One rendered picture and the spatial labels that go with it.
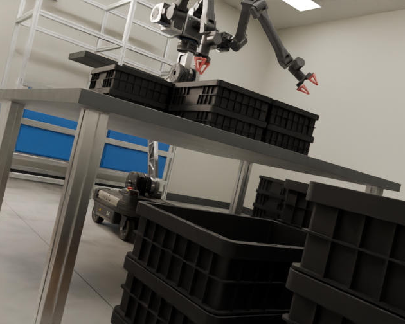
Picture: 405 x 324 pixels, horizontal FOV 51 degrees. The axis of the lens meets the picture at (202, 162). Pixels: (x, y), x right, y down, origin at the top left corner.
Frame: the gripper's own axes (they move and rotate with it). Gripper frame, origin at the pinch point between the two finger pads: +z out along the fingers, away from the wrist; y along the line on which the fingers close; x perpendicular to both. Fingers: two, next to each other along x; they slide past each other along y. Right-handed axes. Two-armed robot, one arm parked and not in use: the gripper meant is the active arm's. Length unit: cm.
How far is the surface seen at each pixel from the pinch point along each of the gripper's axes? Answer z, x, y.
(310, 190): 51, -71, -168
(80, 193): 65, -12, -117
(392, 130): -34, -141, 273
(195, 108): 27, -17, -47
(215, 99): 23, -27, -54
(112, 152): 56, 119, 159
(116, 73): 18, 23, -48
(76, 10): -85, 211, 181
